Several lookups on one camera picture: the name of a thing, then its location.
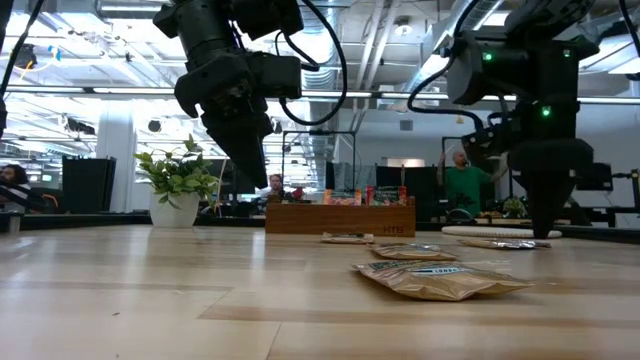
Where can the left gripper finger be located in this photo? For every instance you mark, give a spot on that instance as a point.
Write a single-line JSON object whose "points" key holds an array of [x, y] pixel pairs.
{"points": [[240, 145], [268, 150]]}

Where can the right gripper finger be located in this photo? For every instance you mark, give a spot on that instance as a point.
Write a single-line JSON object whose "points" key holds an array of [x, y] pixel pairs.
{"points": [[527, 192], [550, 200]]}

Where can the gold vanilla cinnamon tea packet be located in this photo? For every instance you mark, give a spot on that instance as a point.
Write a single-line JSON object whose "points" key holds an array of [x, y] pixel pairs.
{"points": [[440, 282], [500, 244], [412, 252], [347, 238]]}

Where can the red strawberry tea packet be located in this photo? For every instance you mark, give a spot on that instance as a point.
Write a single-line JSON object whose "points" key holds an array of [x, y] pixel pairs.
{"points": [[387, 196]]}

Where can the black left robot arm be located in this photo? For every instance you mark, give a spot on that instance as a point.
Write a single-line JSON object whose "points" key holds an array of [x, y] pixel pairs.
{"points": [[200, 25]]}

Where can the wooden tea organizer box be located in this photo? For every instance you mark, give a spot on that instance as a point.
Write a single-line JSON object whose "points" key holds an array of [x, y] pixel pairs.
{"points": [[340, 222]]}

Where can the small green desk plant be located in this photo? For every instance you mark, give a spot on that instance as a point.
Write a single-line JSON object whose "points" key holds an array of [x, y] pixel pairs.
{"points": [[514, 206]]}

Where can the black ceiling dome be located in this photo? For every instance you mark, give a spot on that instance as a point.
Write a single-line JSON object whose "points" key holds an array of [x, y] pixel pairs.
{"points": [[277, 126], [154, 126]]}

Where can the person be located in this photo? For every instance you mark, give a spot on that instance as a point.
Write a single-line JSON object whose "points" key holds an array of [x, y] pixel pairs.
{"points": [[275, 182], [465, 187], [12, 177]]}

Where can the black computer monitor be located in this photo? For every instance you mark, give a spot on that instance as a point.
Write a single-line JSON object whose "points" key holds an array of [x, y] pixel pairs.
{"points": [[227, 182], [602, 177]]}

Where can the small red figure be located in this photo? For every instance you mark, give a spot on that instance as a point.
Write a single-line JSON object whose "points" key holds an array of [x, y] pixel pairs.
{"points": [[298, 192]]}

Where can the linear ceiling light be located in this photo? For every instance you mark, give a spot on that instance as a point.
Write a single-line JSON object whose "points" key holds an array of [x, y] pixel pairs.
{"points": [[610, 100], [130, 90]]}

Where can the green plant in white pot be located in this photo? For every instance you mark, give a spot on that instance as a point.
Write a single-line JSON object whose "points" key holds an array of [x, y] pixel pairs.
{"points": [[175, 212]]}

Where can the black room divider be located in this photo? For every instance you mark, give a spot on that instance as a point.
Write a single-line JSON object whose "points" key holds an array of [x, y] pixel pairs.
{"points": [[420, 182]]}

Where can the dark ceiling fixture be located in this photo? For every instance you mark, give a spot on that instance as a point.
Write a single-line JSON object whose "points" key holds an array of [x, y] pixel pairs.
{"points": [[80, 126]]}

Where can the black cabinet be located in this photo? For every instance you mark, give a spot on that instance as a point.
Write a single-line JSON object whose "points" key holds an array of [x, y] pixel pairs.
{"points": [[88, 185]]}

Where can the white smoke detector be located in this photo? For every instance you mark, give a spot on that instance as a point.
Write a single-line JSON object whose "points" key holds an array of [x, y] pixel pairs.
{"points": [[402, 27]]}

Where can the black ceiling-hung device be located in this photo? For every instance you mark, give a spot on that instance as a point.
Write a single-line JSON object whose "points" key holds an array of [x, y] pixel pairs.
{"points": [[25, 55]]}

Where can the black metal gantry frame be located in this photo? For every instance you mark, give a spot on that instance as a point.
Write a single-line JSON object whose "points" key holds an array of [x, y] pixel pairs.
{"points": [[320, 133]]}

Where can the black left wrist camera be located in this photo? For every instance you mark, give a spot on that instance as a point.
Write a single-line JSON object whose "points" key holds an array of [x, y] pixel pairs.
{"points": [[277, 75]]}

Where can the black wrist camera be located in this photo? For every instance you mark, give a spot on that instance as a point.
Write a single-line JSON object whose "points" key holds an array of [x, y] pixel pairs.
{"points": [[482, 142], [277, 75]]}

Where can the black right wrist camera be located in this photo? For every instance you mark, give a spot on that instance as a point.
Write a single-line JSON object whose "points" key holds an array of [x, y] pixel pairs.
{"points": [[482, 142]]}

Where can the silver spiral ceiling duct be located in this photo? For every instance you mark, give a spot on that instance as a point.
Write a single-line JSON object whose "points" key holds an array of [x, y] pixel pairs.
{"points": [[320, 75]]}

